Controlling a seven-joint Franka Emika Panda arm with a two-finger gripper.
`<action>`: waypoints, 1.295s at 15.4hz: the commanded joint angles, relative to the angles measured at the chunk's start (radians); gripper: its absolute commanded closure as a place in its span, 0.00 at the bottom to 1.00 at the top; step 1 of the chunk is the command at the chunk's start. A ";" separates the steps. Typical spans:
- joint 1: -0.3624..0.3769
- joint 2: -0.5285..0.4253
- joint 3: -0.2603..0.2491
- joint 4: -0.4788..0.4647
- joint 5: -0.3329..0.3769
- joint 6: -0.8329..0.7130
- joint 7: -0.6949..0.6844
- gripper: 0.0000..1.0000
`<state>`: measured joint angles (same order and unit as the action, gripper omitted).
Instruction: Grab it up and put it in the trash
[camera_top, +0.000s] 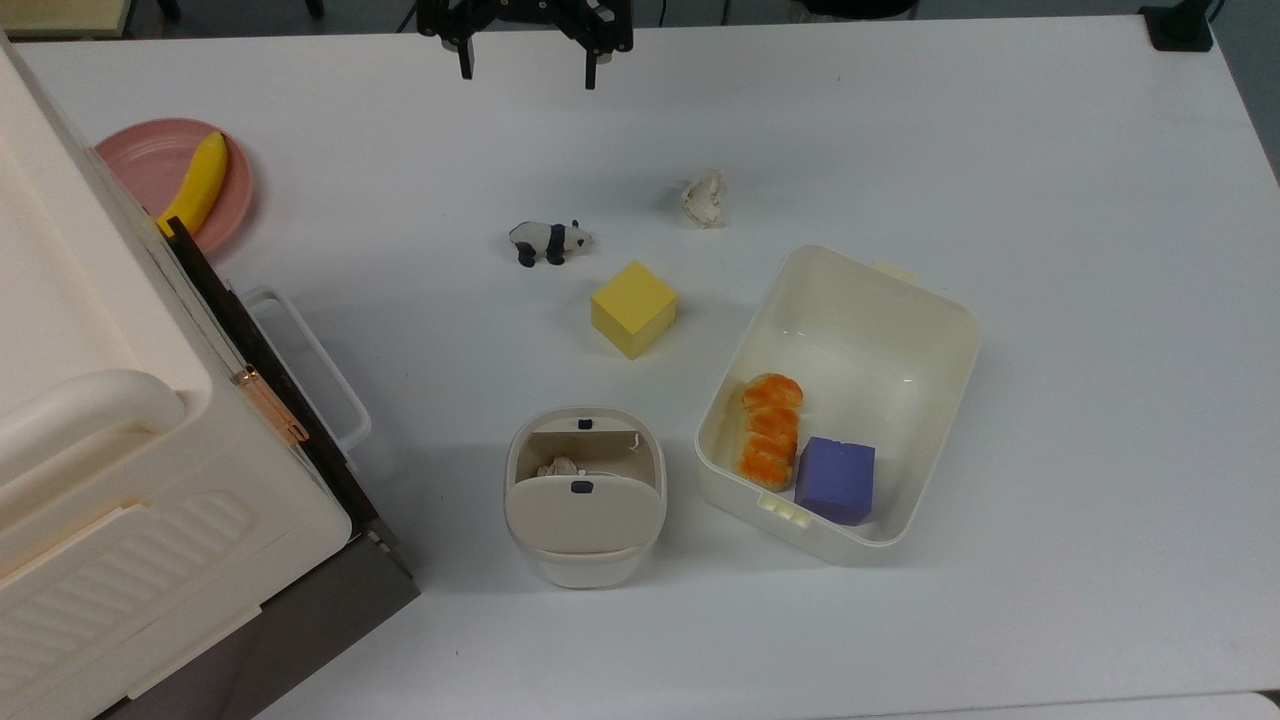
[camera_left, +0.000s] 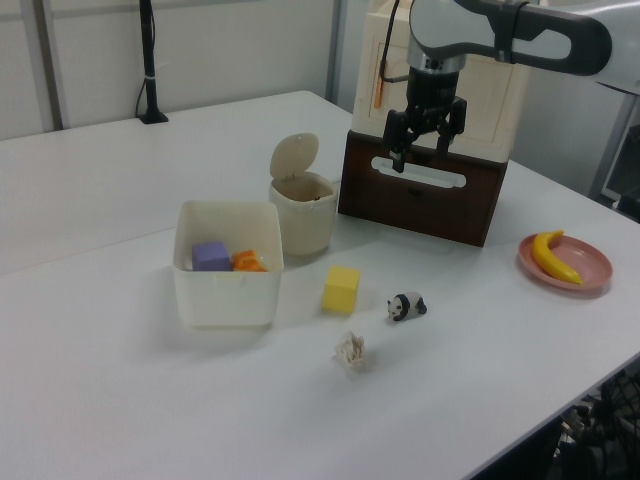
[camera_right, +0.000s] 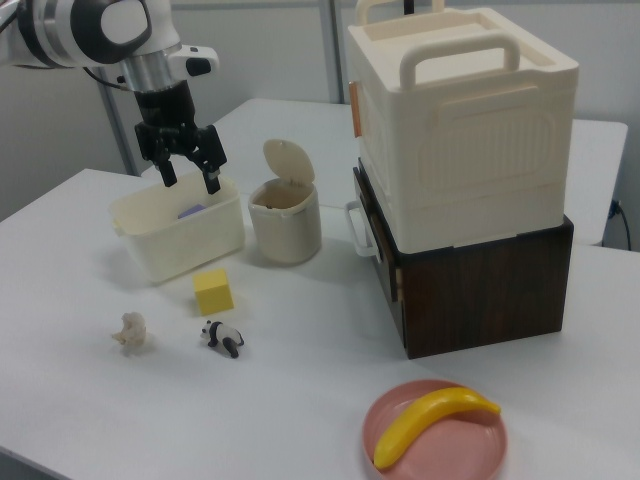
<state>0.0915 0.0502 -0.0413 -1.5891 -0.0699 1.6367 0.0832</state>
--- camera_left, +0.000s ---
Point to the yellow toy banana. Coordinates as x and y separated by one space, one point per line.
547 260

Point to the black pole stand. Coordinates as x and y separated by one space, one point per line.
148 60

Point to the white paper ball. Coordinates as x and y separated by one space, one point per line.
351 352

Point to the orange toy piece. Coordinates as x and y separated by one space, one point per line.
247 261

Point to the black white panda figurine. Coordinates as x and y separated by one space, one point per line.
406 306

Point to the dark brown wooden drawer box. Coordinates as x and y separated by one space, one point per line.
425 205

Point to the pink plate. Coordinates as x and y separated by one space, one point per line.
585 272

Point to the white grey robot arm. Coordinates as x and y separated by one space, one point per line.
450 25

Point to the beige trash can with lid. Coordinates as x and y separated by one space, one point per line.
302 210

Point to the grey metal frame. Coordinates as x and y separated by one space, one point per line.
617 150

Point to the yellow foam block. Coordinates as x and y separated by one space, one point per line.
341 290

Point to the cream toy cabinet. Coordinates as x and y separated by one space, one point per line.
492 100

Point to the purple foam block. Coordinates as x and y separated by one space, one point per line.
211 256

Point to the white square plastic bin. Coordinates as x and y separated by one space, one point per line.
227 290

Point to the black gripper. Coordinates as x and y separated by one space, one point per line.
432 92

